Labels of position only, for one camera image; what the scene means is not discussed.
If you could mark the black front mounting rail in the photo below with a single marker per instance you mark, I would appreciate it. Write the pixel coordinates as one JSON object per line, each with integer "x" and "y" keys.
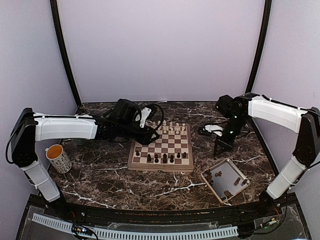
{"x": 90, "y": 212}

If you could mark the small green circuit board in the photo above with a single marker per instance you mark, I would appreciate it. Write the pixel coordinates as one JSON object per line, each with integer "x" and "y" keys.
{"x": 80, "y": 230}

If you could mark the wooden chess board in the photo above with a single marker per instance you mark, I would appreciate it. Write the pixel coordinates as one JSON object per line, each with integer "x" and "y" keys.
{"x": 169, "y": 144}

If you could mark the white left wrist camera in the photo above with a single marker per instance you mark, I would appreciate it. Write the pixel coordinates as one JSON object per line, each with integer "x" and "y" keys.
{"x": 144, "y": 115}

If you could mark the black left frame post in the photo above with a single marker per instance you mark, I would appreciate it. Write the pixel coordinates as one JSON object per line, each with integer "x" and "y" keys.
{"x": 63, "y": 51}

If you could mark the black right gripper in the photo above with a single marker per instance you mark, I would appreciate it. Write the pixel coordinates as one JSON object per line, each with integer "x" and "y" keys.
{"x": 227, "y": 145}

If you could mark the black frame post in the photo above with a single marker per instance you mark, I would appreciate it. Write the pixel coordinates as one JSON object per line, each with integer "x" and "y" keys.
{"x": 63, "y": 51}
{"x": 260, "y": 46}

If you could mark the clear glass jar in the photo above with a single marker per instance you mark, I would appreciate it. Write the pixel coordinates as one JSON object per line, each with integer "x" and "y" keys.
{"x": 80, "y": 142}

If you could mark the white knight right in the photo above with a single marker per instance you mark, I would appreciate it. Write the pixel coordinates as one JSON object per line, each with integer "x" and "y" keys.
{"x": 176, "y": 125}

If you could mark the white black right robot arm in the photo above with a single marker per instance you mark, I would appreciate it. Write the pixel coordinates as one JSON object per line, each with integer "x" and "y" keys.
{"x": 298, "y": 136}

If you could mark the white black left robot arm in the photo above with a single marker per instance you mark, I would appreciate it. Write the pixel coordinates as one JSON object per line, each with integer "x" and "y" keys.
{"x": 126, "y": 120}

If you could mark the white rook right corner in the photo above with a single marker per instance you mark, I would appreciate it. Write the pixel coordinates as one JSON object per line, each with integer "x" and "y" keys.
{"x": 183, "y": 128}

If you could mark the black right frame post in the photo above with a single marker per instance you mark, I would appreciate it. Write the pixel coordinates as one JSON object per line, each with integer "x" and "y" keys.
{"x": 260, "y": 46}

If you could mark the white slotted cable duct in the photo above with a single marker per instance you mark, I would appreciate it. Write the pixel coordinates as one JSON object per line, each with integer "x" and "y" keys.
{"x": 99, "y": 233}

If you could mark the dark bishop piece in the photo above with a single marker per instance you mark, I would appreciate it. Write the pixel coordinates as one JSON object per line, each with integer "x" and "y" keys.
{"x": 149, "y": 158}

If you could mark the wooden tray with metal base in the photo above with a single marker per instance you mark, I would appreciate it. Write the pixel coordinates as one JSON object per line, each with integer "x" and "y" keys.
{"x": 224, "y": 165}

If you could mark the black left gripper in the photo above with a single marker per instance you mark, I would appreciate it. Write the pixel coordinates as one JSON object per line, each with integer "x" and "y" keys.
{"x": 145, "y": 139}

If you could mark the patterned cup orange inside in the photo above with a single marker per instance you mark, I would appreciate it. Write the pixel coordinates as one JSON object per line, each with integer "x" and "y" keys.
{"x": 58, "y": 158}

